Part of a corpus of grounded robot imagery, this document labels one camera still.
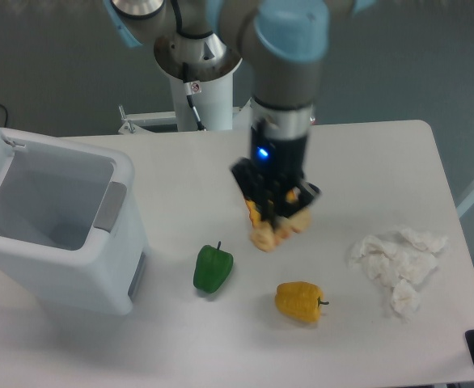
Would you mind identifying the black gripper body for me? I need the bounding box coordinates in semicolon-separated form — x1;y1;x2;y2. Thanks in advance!
231;119;308;218

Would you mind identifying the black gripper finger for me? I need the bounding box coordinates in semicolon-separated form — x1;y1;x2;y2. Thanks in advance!
243;177;280;231
279;180;321;217

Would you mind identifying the pale square bread piece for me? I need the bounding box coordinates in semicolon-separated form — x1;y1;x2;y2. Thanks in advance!
250;209;311;252

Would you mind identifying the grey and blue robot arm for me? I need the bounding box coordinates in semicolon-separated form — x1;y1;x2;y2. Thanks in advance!
105;1;369;229

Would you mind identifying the white trash can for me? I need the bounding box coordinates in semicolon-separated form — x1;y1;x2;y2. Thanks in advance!
0;127;148;315

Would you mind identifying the orange toast slice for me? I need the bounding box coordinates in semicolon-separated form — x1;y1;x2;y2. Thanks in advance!
244;198;262;230

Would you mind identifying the green bell pepper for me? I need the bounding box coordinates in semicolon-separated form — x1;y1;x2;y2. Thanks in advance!
193;241;234;294

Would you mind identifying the yellow bell pepper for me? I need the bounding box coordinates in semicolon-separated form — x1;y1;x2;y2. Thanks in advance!
274;281;329;323

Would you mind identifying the crumpled white tissue paper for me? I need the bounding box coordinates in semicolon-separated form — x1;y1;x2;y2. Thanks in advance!
346;226;450;322

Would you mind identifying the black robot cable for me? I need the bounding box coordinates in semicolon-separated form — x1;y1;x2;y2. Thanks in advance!
181;62;208;133

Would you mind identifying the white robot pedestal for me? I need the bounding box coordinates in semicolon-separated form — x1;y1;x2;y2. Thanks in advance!
154;33;242;132

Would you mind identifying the white table frame bracket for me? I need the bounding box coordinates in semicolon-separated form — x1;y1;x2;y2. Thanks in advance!
118;99;252;135

